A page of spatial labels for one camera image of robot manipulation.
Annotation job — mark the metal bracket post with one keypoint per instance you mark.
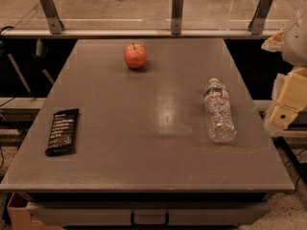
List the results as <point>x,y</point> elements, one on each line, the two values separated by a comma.
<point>51,14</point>
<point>256,25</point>
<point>176,16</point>

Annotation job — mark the middle metal bracket post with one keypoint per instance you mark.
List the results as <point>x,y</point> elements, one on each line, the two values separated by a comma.
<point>176,16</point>

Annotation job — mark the left metal bracket post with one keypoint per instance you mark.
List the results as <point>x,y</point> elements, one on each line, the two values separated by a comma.
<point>51,14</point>

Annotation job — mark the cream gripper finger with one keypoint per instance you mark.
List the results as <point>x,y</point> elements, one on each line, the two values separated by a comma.
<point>274,43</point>
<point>289,97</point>

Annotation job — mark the right metal bracket post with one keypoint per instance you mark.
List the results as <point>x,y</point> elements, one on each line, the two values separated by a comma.
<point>256,25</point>

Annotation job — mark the red apple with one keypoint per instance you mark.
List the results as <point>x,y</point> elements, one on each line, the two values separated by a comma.
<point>135,56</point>

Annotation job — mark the cardboard box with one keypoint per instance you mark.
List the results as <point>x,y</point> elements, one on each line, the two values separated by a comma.
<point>21,218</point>

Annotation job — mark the clear acrylic barrier panel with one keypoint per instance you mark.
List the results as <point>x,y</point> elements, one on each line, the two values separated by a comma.
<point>130,14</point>

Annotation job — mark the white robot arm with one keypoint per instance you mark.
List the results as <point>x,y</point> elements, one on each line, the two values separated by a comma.
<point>294,46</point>

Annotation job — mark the grey table drawer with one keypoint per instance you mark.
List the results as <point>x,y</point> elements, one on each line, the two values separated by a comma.
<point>115,214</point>

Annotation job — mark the clear plastic water bottle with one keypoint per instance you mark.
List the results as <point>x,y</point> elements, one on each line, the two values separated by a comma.
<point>220,126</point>

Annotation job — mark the black snack bar wrapper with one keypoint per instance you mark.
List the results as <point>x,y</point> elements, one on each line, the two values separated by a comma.
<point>63,132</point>

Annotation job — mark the black drawer handle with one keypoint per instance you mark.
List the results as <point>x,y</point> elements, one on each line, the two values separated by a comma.
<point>149,218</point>

